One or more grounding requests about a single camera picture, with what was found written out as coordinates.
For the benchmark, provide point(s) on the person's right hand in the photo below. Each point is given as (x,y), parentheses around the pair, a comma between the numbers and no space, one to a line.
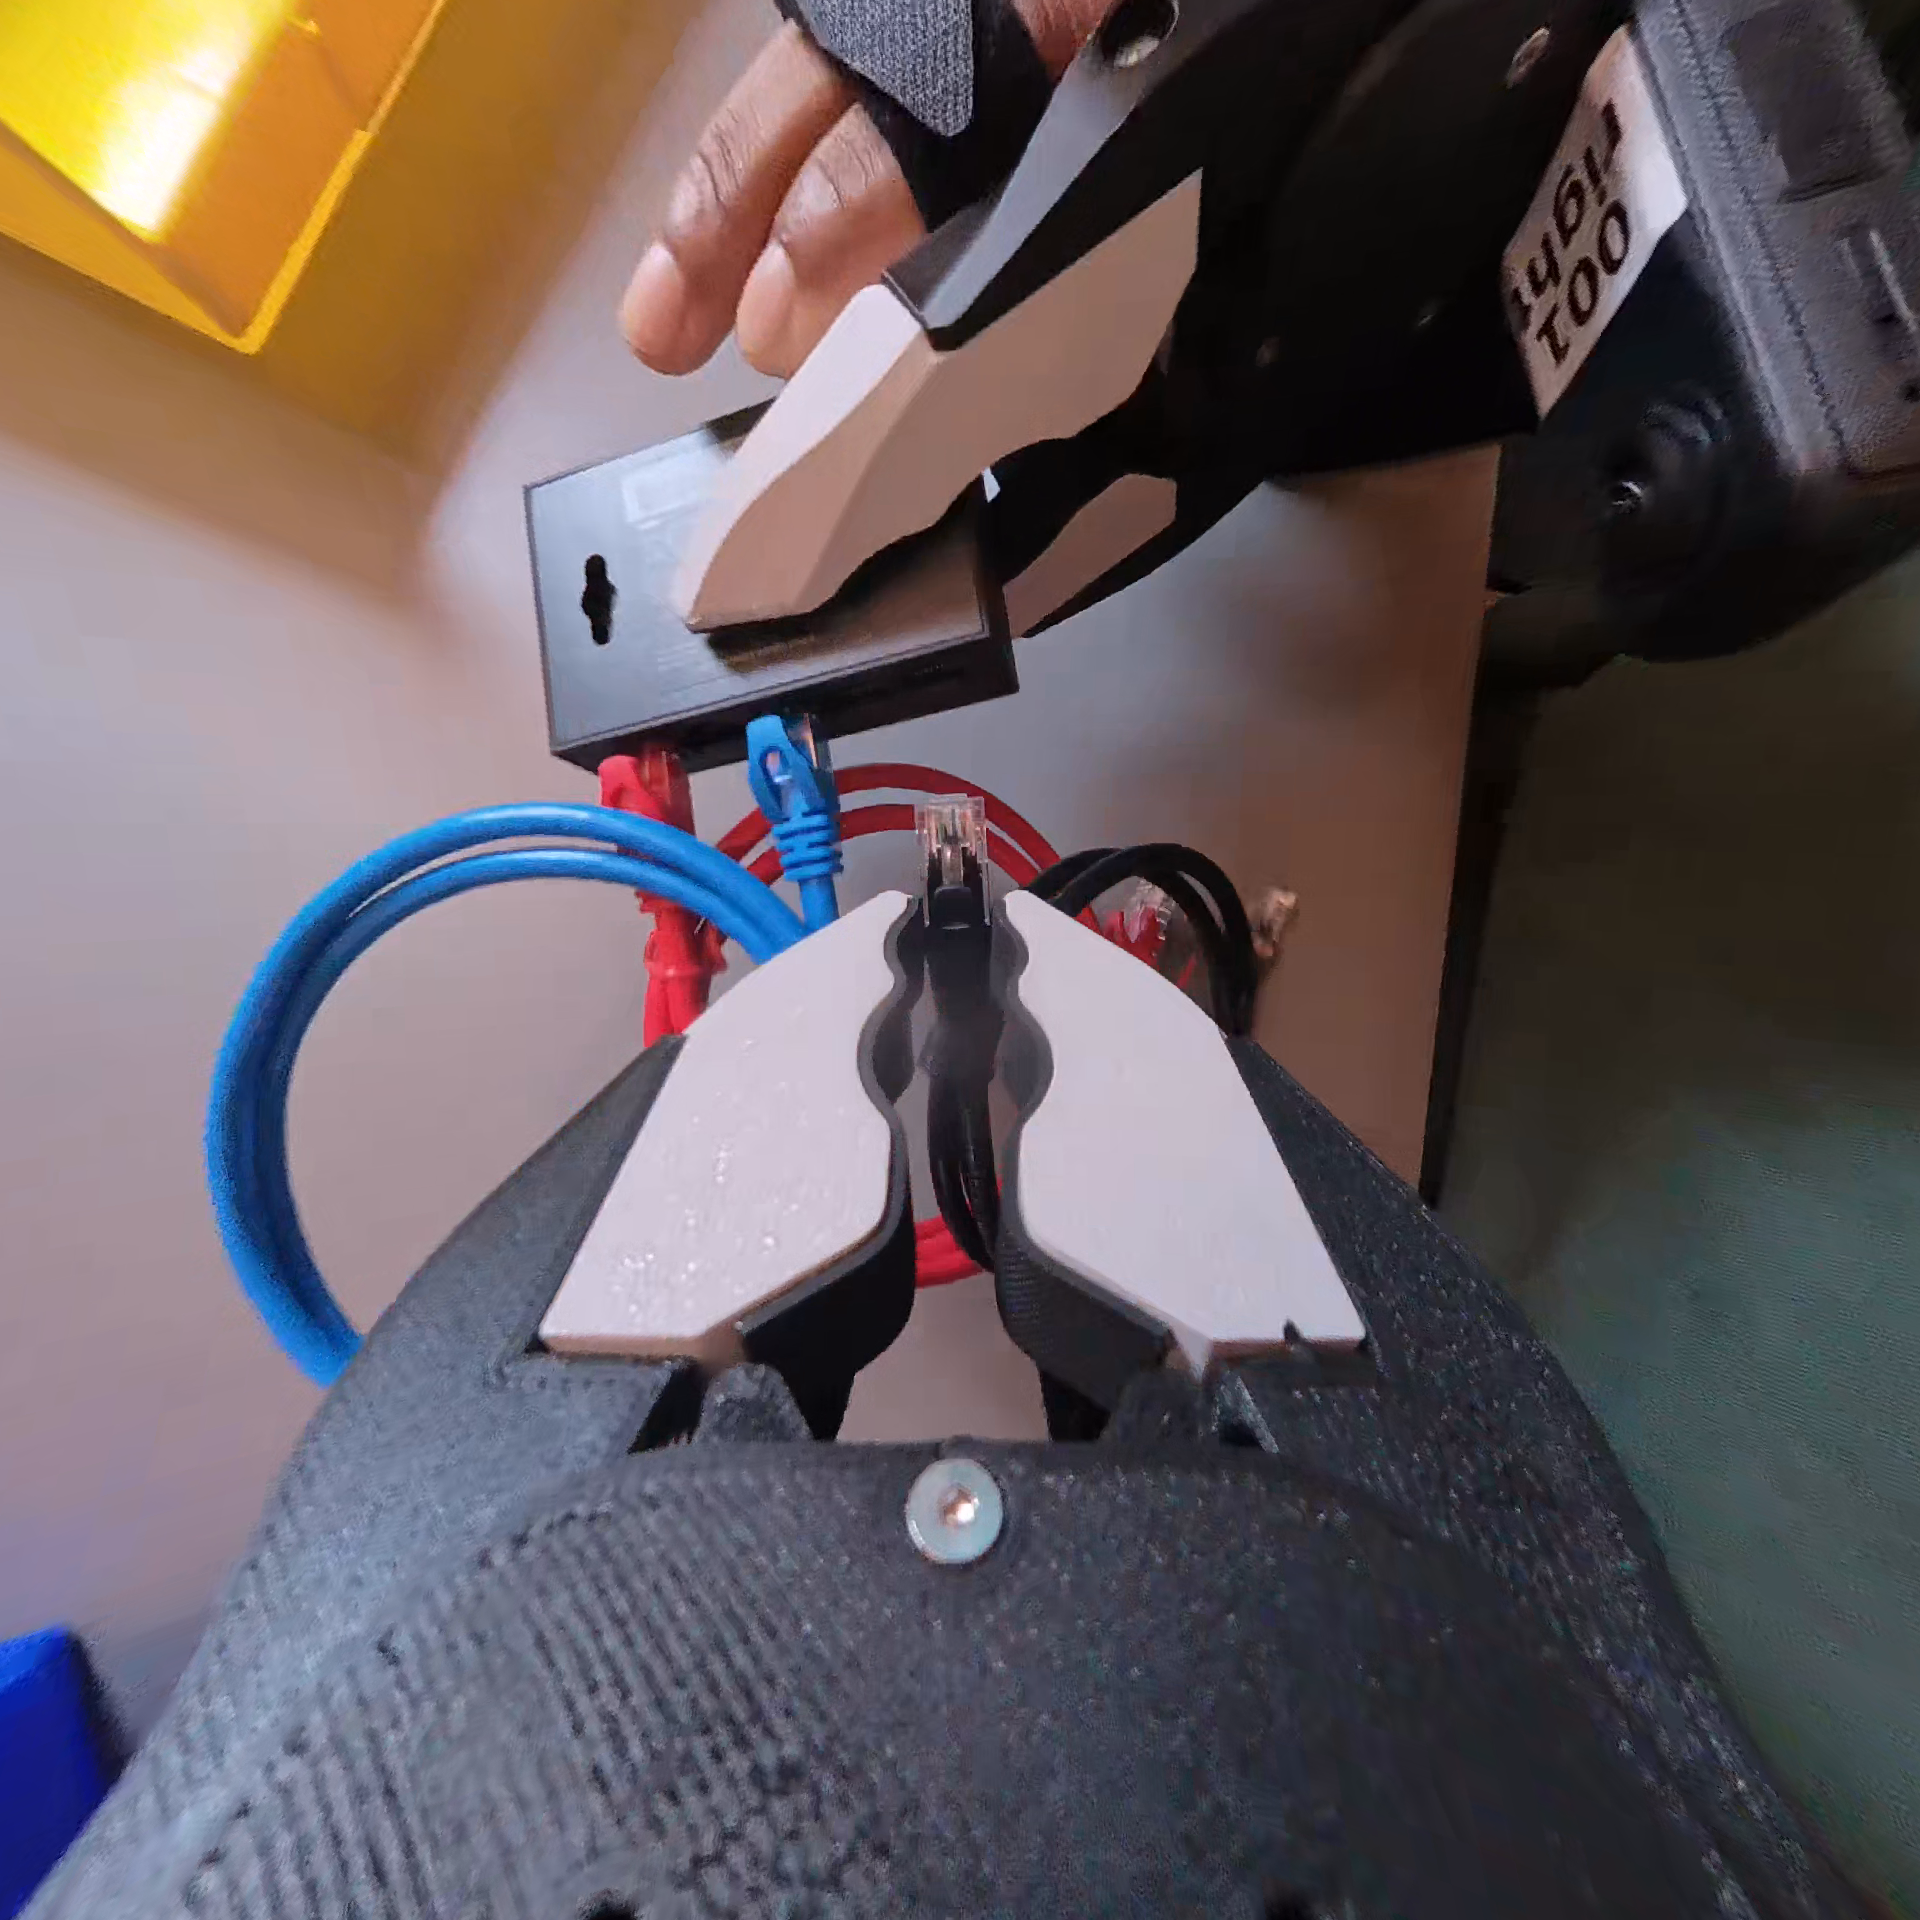
(781,211)

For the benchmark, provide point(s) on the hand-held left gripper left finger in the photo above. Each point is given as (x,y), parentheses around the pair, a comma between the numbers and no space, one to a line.
(720,1156)

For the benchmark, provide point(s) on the black network switch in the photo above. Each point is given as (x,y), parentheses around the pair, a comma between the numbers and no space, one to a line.
(645,661)

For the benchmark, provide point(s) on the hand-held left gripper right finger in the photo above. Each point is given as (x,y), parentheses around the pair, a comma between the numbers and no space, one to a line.
(1162,1156)

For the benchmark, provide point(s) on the blue plastic bin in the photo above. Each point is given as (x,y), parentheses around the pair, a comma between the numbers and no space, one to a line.
(45,1756)

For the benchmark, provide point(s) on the yellow plastic bin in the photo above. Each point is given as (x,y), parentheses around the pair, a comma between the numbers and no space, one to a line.
(181,135)

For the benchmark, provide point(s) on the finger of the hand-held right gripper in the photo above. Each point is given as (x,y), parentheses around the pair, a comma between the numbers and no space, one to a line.
(1103,547)
(886,452)

